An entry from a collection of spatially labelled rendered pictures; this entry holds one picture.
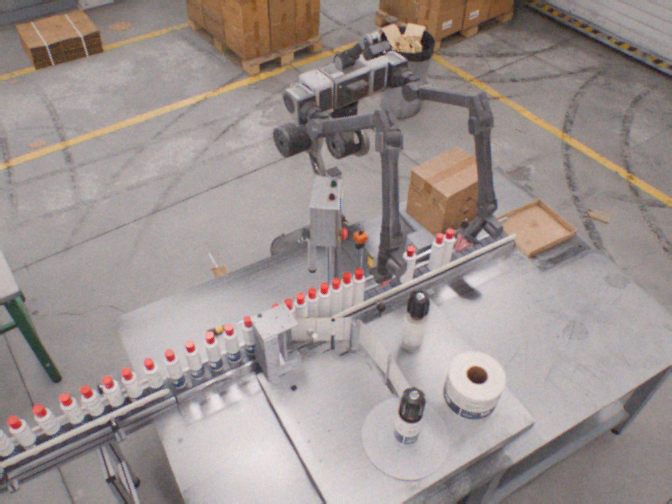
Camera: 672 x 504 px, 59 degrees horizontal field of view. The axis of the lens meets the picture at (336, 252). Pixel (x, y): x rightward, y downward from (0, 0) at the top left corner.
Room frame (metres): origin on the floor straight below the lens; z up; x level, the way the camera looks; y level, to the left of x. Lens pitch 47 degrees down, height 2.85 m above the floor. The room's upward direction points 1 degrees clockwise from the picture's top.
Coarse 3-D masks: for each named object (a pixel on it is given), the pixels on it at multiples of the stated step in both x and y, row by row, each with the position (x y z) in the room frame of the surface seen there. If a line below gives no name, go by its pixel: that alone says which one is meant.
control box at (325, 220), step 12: (324, 180) 1.64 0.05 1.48; (336, 180) 1.64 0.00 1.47; (312, 192) 1.58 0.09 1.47; (324, 192) 1.58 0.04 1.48; (336, 192) 1.58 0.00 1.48; (312, 204) 1.51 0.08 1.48; (324, 204) 1.52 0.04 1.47; (336, 204) 1.52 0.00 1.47; (312, 216) 1.50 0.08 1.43; (324, 216) 1.50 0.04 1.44; (336, 216) 1.50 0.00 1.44; (312, 228) 1.50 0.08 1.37; (324, 228) 1.50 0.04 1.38; (336, 228) 1.50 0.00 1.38; (312, 240) 1.50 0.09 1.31; (324, 240) 1.50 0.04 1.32; (336, 240) 1.50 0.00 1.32
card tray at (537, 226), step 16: (528, 208) 2.22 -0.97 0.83; (544, 208) 2.21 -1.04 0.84; (512, 224) 2.10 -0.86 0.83; (528, 224) 2.10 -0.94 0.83; (544, 224) 2.10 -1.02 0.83; (560, 224) 2.11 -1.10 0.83; (528, 240) 1.99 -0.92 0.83; (544, 240) 1.99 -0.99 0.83; (560, 240) 1.98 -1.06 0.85; (528, 256) 1.88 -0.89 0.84
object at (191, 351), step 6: (186, 342) 1.20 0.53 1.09; (192, 342) 1.20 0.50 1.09; (186, 348) 1.19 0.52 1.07; (192, 348) 1.19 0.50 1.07; (198, 348) 1.21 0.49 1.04; (186, 354) 1.18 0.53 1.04; (192, 354) 1.18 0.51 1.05; (198, 354) 1.19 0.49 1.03; (192, 360) 1.17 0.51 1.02; (198, 360) 1.19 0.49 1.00; (192, 366) 1.17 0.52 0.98; (198, 366) 1.18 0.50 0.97; (192, 372) 1.18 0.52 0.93; (198, 372) 1.18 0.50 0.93; (204, 372) 1.20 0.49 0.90; (198, 378) 1.17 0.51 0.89
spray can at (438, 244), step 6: (438, 234) 1.77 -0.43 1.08; (438, 240) 1.75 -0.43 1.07; (432, 246) 1.76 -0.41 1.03; (438, 246) 1.74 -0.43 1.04; (432, 252) 1.75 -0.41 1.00; (438, 252) 1.74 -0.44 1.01; (432, 258) 1.74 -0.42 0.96; (438, 258) 1.74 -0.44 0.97; (432, 264) 1.74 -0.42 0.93; (438, 264) 1.74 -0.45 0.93; (432, 270) 1.74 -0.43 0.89
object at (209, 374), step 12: (480, 240) 1.94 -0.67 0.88; (492, 240) 1.94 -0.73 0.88; (456, 252) 1.86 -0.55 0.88; (468, 252) 1.86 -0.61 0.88; (432, 276) 1.71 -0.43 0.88; (372, 288) 1.64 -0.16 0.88; (384, 288) 1.64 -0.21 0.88; (408, 288) 1.64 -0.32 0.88; (240, 348) 1.32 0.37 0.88; (228, 360) 1.26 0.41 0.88; (252, 360) 1.27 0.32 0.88; (216, 372) 1.21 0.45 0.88; (192, 384) 1.16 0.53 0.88
